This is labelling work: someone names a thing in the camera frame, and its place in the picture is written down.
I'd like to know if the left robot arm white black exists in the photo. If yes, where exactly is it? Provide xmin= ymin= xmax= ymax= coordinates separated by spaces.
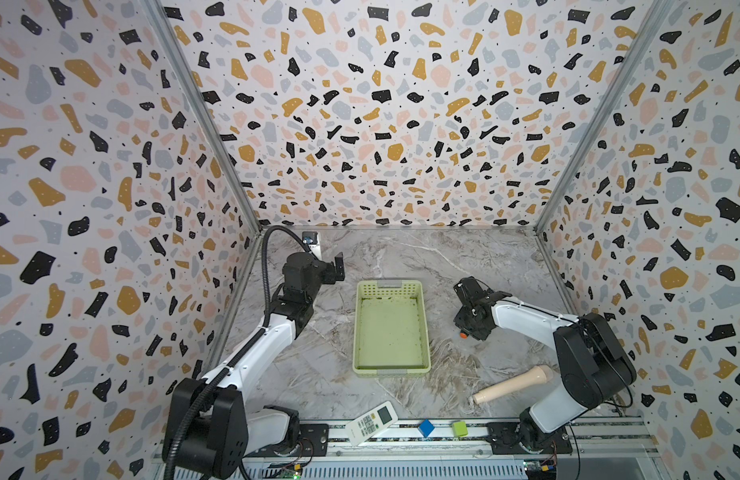
xmin=162 ymin=252 xmax=346 ymax=479

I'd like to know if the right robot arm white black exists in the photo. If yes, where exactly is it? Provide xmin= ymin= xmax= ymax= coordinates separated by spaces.
xmin=454 ymin=276 xmax=637 ymax=453

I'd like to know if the light green plastic bin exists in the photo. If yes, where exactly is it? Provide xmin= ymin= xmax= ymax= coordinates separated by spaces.
xmin=353 ymin=279 xmax=431 ymax=377

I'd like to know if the wooden pestle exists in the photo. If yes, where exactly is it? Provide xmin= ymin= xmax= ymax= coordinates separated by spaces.
xmin=470 ymin=365 xmax=555 ymax=405

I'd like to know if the green cube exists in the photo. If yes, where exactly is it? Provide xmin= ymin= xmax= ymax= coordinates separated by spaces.
xmin=451 ymin=421 xmax=469 ymax=438

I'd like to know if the blue cube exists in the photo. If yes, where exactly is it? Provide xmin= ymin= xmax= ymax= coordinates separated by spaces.
xmin=418 ymin=419 xmax=436 ymax=438

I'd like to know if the white remote control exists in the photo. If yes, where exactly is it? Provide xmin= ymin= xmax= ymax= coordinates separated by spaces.
xmin=345 ymin=401 xmax=399 ymax=447

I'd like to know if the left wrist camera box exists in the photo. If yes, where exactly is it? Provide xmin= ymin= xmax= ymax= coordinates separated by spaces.
xmin=301 ymin=231 xmax=320 ymax=248

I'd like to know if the black corrugated cable conduit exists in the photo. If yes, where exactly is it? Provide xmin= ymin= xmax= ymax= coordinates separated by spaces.
xmin=163 ymin=225 xmax=312 ymax=480

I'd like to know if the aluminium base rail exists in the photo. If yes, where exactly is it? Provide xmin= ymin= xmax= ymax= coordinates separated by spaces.
xmin=233 ymin=417 xmax=671 ymax=479

